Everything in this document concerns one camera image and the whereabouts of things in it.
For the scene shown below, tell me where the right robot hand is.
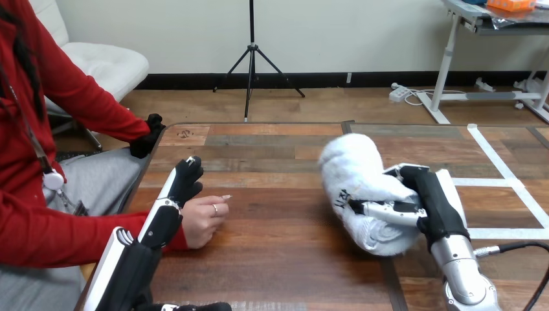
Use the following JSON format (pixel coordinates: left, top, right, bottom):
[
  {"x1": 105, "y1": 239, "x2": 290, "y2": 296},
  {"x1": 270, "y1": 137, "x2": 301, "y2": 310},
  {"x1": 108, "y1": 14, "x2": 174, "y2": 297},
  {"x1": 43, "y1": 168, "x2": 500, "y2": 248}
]
[{"x1": 348, "y1": 163, "x2": 472, "y2": 253}]

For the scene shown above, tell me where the person's hand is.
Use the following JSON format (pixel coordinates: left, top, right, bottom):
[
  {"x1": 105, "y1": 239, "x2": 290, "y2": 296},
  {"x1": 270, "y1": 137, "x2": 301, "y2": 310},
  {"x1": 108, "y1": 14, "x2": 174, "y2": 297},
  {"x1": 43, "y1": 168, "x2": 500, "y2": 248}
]
[
  {"x1": 129, "y1": 113, "x2": 166, "y2": 159},
  {"x1": 180, "y1": 194, "x2": 234, "y2": 250}
]

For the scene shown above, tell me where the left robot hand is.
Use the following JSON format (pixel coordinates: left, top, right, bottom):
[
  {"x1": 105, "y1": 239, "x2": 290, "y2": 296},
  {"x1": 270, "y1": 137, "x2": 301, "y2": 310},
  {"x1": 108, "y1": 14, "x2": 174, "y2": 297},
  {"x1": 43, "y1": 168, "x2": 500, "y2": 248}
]
[{"x1": 84, "y1": 155, "x2": 233, "y2": 311}]

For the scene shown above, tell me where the white towel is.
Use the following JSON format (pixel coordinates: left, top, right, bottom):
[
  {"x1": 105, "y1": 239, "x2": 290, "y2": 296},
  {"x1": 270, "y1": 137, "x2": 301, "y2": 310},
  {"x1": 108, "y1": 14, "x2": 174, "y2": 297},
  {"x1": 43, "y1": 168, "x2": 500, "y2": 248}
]
[{"x1": 317, "y1": 132, "x2": 425, "y2": 258}]

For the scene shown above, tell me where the person's forearm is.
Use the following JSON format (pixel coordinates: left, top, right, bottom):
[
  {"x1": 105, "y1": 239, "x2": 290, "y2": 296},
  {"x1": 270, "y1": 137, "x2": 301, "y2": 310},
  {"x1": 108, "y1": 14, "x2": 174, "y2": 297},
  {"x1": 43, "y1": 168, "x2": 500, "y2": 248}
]
[
  {"x1": 0, "y1": 189, "x2": 190, "y2": 270},
  {"x1": 74, "y1": 73, "x2": 151, "y2": 145}
]

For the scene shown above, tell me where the person's body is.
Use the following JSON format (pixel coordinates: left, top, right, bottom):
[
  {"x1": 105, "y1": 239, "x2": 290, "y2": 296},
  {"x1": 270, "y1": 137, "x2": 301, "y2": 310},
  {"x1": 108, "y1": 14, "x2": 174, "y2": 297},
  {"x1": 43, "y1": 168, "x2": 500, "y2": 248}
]
[{"x1": 0, "y1": 0, "x2": 149, "y2": 311}]

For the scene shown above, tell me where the white cushioned chair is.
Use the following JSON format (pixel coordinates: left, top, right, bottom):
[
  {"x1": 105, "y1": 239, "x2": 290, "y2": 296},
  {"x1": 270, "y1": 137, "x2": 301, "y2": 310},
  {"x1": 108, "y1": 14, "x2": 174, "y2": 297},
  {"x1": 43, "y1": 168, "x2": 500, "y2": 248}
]
[{"x1": 28, "y1": 0, "x2": 150, "y2": 152}]

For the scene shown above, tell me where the white power strip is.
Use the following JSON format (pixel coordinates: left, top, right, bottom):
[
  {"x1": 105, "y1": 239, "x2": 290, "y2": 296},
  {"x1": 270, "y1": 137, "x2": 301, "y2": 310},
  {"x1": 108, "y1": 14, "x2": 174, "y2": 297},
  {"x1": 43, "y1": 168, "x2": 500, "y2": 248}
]
[{"x1": 388, "y1": 83, "x2": 411, "y2": 104}]

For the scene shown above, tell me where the black tripod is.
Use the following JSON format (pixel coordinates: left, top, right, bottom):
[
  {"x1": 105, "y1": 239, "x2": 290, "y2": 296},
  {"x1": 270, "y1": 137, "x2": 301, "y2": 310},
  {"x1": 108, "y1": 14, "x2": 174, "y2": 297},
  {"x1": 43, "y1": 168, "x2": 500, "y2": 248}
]
[{"x1": 212, "y1": 0, "x2": 306, "y2": 124}]

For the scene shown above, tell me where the white desk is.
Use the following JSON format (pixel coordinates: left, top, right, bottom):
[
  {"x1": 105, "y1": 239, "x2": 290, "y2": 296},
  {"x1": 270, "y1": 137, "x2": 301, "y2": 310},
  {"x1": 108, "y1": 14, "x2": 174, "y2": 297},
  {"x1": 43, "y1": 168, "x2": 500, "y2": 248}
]
[{"x1": 416, "y1": 0, "x2": 549, "y2": 126}]

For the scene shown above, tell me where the orange thing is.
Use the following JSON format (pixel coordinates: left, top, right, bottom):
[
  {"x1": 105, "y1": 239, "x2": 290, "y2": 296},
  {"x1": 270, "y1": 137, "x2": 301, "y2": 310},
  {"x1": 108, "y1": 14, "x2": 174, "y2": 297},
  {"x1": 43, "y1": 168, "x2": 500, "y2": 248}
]
[{"x1": 486, "y1": 0, "x2": 537, "y2": 13}]

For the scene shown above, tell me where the black cable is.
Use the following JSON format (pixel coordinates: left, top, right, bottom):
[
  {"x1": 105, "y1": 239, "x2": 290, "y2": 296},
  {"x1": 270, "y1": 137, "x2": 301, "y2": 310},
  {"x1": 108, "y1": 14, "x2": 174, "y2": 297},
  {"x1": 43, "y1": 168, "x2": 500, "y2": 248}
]
[{"x1": 473, "y1": 240, "x2": 549, "y2": 311}]

